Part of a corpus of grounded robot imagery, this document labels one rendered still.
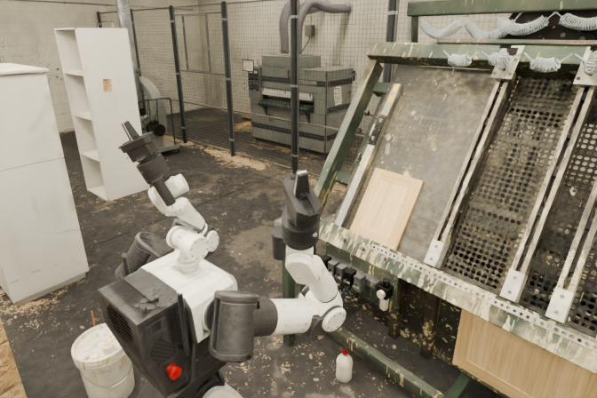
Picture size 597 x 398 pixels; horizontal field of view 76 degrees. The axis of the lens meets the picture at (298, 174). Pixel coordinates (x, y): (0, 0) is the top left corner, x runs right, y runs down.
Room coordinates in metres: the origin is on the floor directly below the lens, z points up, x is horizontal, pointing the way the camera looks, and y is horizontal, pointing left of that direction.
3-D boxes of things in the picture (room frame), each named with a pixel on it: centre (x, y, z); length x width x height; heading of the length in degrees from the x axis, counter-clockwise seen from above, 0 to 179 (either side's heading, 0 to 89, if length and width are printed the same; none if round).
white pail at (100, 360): (1.69, 1.11, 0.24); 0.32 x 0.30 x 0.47; 50
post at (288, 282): (2.05, 0.06, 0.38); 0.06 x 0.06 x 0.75; 44
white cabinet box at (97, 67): (4.81, 2.45, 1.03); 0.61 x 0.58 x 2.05; 50
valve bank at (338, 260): (1.79, -0.29, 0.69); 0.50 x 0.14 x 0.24; 44
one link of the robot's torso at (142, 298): (0.86, 0.34, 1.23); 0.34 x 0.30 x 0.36; 50
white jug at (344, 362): (1.77, -0.28, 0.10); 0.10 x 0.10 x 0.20
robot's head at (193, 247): (0.90, 0.30, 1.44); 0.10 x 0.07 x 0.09; 50
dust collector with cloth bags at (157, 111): (6.67, 2.85, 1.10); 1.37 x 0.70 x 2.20; 50
